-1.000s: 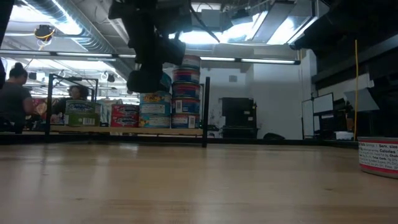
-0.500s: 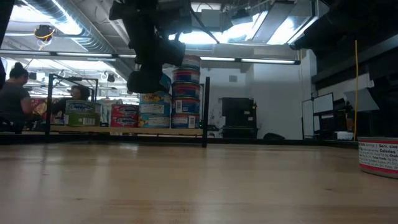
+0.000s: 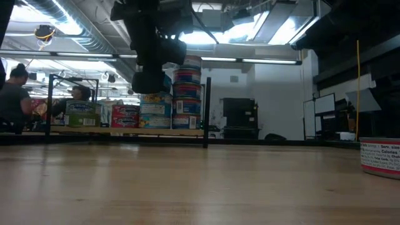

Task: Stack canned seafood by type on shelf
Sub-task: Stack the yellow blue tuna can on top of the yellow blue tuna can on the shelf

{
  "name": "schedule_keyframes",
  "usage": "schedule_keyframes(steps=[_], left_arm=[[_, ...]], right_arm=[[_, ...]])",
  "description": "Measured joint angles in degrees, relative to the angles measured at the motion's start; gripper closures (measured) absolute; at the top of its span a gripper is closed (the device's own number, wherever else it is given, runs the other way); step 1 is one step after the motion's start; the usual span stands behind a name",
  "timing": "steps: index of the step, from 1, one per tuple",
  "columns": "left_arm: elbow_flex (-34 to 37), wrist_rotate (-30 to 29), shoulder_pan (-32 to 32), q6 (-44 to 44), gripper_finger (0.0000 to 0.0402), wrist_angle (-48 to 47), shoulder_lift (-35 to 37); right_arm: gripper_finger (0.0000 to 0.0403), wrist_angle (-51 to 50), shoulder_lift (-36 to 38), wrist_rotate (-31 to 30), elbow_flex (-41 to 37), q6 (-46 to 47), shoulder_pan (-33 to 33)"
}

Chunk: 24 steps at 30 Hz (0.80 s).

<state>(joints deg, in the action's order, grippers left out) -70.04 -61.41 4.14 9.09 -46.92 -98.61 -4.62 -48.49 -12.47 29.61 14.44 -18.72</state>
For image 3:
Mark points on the white board panel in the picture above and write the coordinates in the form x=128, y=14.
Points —
x=325, y=104

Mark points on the white angled panel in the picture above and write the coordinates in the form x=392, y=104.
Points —
x=364, y=100

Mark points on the teal yellow label can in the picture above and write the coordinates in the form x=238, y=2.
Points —
x=156, y=98

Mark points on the black table frame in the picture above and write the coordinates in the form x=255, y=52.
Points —
x=265, y=142

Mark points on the blue red label salmon can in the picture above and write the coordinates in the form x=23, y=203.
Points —
x=192, y=62

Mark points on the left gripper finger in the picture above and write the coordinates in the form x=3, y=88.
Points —
x=148, y=82

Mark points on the silver ventilation duct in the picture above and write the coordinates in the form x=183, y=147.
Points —
x=93, y=34

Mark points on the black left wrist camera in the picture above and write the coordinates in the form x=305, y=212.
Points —
x=173, y=51

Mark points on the silver-lid red label can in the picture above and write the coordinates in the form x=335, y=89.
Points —
x=125, y=122
x=379, y=156

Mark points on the grey wall vent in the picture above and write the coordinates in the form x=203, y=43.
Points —
x=233, y=78

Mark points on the wooden shelf board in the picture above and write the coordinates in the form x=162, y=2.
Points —
x=125, y=131

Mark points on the black shelf side frame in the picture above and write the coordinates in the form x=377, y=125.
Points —
x=207, y=118
x=47, y=112

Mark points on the black cabinet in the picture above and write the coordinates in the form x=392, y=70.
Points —
x=240, y=117

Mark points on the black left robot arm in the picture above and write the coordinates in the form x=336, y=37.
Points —
x=150, y=12

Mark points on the white box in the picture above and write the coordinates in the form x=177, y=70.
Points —
x=343, y=135

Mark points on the black bag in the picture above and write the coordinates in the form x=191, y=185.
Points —
x=275, y=137

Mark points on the pendant light bar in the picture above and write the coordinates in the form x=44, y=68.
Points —
x=272, y=61
x=218, y=58
x=84, y=55

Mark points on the person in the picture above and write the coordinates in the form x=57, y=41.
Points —
x=78, y=93
x=14, y=100

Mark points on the silver-lid green label can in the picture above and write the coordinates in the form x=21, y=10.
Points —
x=82, y=121

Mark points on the grey ceiling box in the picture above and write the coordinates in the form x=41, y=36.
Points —
x=212, y=18

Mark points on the silver-lid teal label can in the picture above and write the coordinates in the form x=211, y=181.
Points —
x=167, y=83
x=155, y=122
x=155, y=109

